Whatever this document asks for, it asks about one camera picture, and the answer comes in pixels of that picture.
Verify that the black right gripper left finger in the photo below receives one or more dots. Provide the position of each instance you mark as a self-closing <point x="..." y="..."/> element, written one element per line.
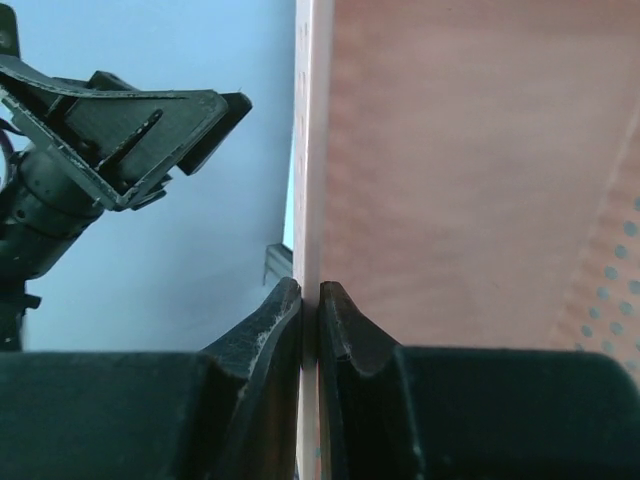
<point x="262" y="356"/>

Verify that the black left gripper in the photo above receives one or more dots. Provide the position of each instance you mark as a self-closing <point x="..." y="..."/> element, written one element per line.
<point x="95" y="147"/>

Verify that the pink plastic basket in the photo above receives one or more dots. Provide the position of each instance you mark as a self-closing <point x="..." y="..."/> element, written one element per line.
<point x="469" y="172"/>

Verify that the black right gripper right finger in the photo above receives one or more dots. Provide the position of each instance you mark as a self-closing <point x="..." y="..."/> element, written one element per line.
<point x="363" y="409"/>

